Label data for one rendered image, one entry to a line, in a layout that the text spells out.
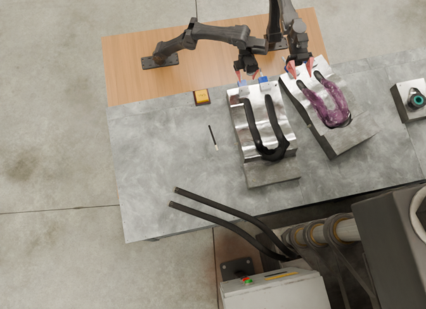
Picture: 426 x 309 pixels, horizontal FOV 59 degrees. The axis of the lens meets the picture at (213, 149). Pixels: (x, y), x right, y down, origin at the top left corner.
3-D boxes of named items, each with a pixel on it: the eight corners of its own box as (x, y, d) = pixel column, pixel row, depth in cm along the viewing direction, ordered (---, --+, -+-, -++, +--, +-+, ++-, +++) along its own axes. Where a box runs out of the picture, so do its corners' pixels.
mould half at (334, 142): (277, 80, 201) (281, 71, 190) (318, 59, 205) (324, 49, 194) (329, 161, 190) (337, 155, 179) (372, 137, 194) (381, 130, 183)
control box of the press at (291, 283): (213, 264, 253) (220, 283, 111) (257, 254, 255) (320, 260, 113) (220, 299, 247) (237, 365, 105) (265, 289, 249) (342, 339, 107)
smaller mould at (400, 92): (389, 88, 201) (395, 83, 194) (416, 83, 202) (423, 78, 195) (402, 123, 196) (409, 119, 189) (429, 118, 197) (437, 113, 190)
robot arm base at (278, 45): (291, 40, 199) (288, 28, 200) (254, 45, 197) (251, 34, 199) (288, 48, 206) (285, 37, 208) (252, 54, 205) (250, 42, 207)
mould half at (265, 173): (225, 97, 198) (227, 86, 185) (274, 87, 200) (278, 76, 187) (248, 189, 186) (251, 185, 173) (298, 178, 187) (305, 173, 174)
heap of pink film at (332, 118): (297, 91, 193) (301, 84, 186) (326, 75, 196) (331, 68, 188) (325, 133, 188) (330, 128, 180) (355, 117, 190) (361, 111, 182)
